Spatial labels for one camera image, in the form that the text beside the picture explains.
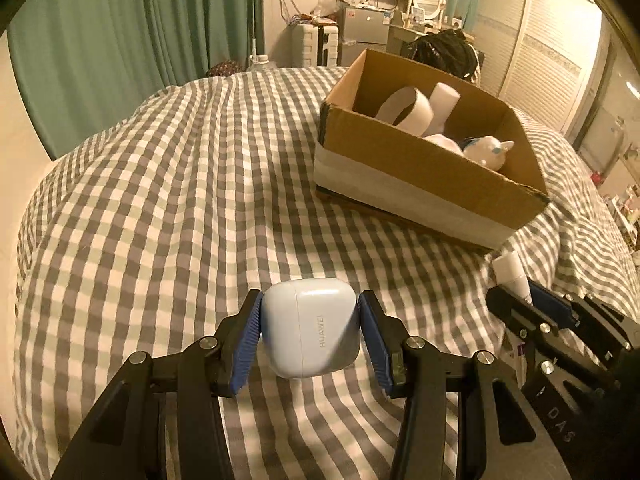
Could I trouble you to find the white cream tube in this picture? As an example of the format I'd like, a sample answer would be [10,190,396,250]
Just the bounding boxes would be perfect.
[490,250,534,376]

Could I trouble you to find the light blue earbuds case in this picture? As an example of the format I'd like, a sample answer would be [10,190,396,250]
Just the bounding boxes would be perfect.
[260,278,360,379]

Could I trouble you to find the white plush toy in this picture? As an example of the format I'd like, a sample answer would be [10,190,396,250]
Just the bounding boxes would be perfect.
[462,136,515,171]

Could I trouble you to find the white knit glove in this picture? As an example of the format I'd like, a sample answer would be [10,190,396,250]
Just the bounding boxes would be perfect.
[424,133,464,156]

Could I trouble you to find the white cylinder bottle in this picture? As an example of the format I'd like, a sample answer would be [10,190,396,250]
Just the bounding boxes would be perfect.
[423,82,460,136]

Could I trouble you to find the white tape roll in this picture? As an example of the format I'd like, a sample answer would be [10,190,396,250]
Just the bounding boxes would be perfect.
[375,87,434,136]

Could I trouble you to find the grey white checkered bedspread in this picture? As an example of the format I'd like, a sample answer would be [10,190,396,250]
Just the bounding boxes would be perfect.
[13,68,639,479]

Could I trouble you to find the open cardboard box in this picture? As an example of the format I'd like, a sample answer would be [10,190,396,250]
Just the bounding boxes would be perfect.
[314,50,549,249]

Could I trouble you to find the white louvered wardrobe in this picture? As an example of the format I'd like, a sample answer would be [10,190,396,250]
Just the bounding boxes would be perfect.
[472,0,602,133]

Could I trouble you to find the black clothes pile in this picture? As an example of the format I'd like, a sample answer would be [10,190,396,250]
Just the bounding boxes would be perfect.
[408,29,480,84]

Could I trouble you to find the silver mini fridge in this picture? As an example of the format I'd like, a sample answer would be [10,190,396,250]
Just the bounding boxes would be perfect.
[340,6,393,66]

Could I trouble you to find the white suitcase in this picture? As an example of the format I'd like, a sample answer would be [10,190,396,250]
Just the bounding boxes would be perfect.
[292,23,340,67]

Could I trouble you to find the clear water jug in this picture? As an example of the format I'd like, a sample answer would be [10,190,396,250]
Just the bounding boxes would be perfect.
[247,54,277,72]

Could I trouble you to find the brown patterned bag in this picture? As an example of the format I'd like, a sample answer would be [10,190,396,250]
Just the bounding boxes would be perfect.
[205,60,245,77]

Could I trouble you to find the large green curtain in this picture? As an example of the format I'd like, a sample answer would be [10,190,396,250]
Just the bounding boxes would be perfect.
[8,0,264,159]

